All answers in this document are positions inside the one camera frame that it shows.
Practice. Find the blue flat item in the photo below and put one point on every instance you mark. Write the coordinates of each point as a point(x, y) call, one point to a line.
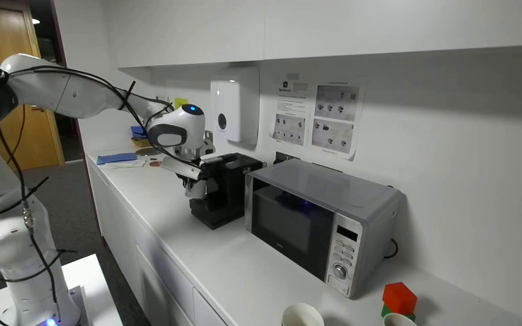
point(116, 158)

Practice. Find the green wall poster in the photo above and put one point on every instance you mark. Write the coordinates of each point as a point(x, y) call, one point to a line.
point(179, 102)

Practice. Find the brown disc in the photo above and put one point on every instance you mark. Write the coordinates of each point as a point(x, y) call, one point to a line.
point(156, 162)

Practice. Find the white bowl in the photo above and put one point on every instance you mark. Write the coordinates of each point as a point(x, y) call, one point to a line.
point(301, 316)

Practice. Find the white base cabinet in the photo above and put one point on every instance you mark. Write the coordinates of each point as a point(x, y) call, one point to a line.
point(134, 254)

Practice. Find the black coffee maker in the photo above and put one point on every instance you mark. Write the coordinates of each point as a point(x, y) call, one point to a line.
point(234, 182)

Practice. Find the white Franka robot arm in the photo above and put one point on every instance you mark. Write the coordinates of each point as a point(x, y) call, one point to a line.
point(49, 91)

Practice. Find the silver microwave oven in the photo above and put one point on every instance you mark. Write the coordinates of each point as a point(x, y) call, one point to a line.
point(308, 187)

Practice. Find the white wall cabinet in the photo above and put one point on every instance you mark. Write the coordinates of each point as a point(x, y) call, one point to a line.
point(333, 24)

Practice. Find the green block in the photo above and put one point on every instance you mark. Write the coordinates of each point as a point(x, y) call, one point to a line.
point(386, 312)

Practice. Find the white robot base platform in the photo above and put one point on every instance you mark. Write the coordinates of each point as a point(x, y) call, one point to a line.
point(91, 291)

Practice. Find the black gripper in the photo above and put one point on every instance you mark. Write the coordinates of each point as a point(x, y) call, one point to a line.
point(192, 169)

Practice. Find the paper sheet with text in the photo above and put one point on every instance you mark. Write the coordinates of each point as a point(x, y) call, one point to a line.
point(292, 97)

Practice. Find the white paper towel dispenser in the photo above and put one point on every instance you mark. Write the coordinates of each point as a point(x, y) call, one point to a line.
point(230, 102)

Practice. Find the wooden door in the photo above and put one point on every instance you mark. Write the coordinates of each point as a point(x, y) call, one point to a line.
point(7, 30)

